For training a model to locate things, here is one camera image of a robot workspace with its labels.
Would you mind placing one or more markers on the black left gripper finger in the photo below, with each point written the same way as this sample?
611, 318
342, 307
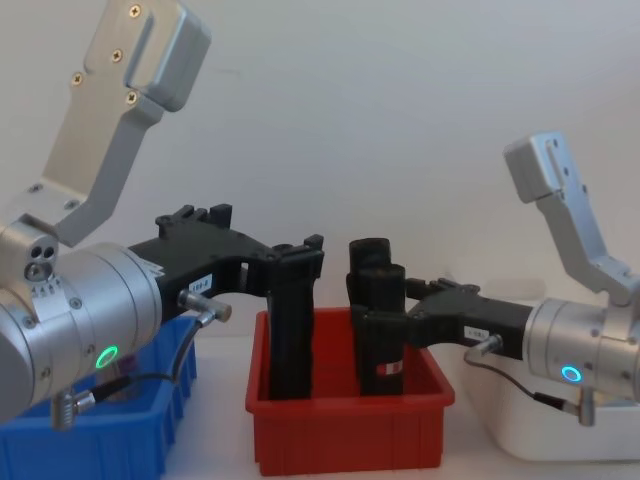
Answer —
292, 340

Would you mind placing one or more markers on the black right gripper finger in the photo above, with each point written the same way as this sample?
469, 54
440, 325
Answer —
381, 350

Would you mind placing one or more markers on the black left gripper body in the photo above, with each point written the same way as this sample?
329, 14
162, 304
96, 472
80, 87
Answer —
200, 265

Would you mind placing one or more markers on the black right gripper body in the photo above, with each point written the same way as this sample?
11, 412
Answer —
480, 320

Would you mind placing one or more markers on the black cylindrical part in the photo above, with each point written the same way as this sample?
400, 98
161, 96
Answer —
377, 280

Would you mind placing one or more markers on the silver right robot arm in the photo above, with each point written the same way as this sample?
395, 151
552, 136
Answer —
565, 345

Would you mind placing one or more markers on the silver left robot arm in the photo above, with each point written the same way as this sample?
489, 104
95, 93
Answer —
85, 300

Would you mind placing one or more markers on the red plastic bin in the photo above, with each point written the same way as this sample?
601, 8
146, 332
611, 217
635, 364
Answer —
350, 430

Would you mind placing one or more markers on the white plastic bin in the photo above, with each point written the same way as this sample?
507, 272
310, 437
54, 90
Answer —
530, 425

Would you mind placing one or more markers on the blue plastic bin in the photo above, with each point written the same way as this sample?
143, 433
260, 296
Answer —
125, 435

